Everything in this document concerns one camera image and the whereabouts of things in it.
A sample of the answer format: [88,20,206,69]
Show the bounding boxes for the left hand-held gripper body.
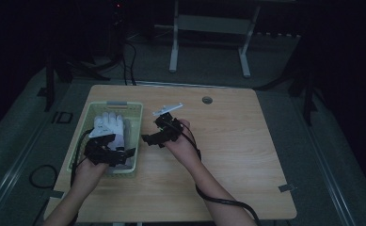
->
[83,123,132,168]

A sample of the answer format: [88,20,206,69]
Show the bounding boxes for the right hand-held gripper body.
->
[152,102,184,147]

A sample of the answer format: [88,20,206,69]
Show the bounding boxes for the lavender glove with white fingers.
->
[92,111,135,173]

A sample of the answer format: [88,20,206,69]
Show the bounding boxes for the pale green plastic basket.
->
[66,100,144,176]

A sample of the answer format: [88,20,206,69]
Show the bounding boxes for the person's right hand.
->
[164,119,201,170]

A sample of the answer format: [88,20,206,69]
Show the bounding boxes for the person's left hand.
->
[72,156,110,193]

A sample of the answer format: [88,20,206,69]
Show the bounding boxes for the grey tape piece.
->
[278,183,297,193]
[47,189,65,200]

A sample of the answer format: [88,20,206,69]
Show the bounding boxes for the black metal stand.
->
[38,46,111,113]
[255,31,326,127]

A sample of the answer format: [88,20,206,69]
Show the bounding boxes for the dark device with red light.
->
[110,0,126,27]

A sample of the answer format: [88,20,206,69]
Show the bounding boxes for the left hand-held gripper black cable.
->
[70,127,94,226]

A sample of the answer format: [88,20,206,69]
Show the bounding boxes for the hand-held gripper black cable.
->
[70,127,94,226]
[170,120,262,226]

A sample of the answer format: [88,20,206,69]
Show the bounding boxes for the black rectangular floor bracket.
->
[51,110,74,125]

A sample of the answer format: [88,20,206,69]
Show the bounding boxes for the black looped floor cable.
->
[28,164,59,190]

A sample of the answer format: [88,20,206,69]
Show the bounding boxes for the black hanging cables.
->
[119,39,138,87]

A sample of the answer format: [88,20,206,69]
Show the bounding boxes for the right hand-held gripper black cable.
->
[170,120,262,226]

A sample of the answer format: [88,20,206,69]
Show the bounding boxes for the white metal desk frame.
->
[154,0,262,79]

